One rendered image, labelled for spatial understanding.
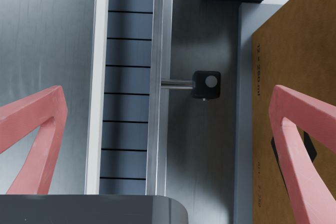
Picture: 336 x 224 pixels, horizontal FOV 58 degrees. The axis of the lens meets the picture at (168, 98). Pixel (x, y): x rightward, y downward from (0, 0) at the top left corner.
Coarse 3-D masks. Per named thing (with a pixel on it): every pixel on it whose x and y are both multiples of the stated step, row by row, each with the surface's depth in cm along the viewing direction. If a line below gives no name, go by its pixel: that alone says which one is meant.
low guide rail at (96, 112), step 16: (96, 0) 39; (96, 16) 39; (96, 32) 39; (96, 48) 39; (96, 64) 38; (96, 80) 38; (96, 96) 38; (96, 112) 38; (96, 128) 38; (96, 144) 38; (96, 160) 38; (96, 176) 38; (96, 192) 38
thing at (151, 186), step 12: (156, 0) 34; (156, 12) 34; (156, 24) 34; (156, 36) 34; (156, 48) 34; (156, 60) 34; (156, 72) 34; (156, 84) 34; (156, 96) 34; (156, 108) 34; (156, 120) 33; (156, 132) 33; (156, 144) 33; (156, 156) 33; (156, 168) 33; (156, 180) 33
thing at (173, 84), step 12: (204, 72) 33; (216, 72) 33; (168, 84) 34; (180, 84) 34; (192, 84) 34; (204, 84) 32; (216, 84) 33; (192, 96) 35; (204, 96) 33; (216, 96) 33
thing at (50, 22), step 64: (0, 0) 47; (64, 0) 47; (192, 0) 48; (256, 0) 48; (0, 64) 47; (64, 64) 47; (192, 64) 47; (64, 128) 46; (192, 128) 47; (0, 192) 46; (64, 192) 46; (192, 192) 46
